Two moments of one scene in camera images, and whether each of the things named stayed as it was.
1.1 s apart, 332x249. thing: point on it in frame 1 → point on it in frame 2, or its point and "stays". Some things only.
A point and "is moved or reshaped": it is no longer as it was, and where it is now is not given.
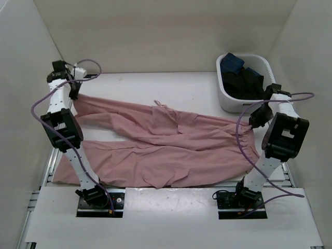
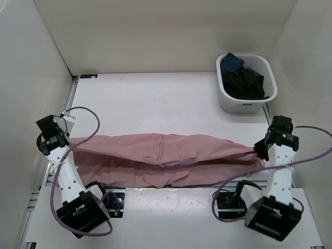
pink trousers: x=132 y=142 is moved or reshaped
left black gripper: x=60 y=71 → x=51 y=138
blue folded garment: x=231 y=63 stays
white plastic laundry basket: x=258 y=64 stays
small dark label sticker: x=89 y=75 stays
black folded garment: x=245 y=84 stays
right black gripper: x=259 y=122 → x=258 y=148
